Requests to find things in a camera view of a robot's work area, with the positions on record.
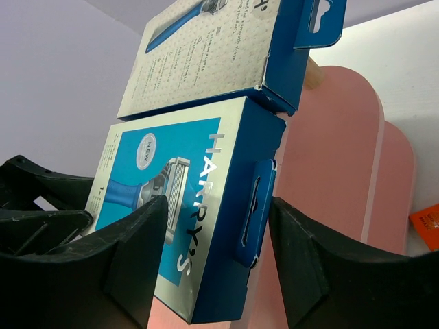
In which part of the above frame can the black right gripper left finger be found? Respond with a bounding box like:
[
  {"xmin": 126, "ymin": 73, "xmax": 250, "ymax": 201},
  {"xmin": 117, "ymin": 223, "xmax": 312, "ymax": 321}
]
[{"xmin": 1, "ymin": 197, "xmax": 168, "ymax": 328}]

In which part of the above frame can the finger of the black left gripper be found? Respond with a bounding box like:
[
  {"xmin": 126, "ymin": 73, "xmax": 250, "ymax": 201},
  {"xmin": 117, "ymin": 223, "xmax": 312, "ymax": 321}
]
[{"xmin": 1, "ymin": 155, "xmax": 93, "ymax": 256}]

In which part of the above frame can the blue Harry's razor box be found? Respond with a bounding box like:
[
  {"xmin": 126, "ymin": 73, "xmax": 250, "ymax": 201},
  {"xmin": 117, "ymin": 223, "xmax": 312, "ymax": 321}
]
[
  {"xmin": 117, "ymin": 0, "xmax": 346, "ymax": 120},
  {"xmin": 86, "ymin": 97, "xmax": 286, "ymax": 324}
]

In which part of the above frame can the orange Gillette box right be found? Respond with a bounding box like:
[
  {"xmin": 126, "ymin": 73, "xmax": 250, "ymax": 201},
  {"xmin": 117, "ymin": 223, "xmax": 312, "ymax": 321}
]
[{"xmin": 409, "ymin": 204, "xmax": 439, "ymax": 252}]

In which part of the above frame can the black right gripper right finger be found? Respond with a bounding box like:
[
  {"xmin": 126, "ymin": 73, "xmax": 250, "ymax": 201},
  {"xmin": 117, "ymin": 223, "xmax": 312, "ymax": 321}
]
[{"xmin": 269, "ymin": 197, "xmax": 438, "ymax": 328}]

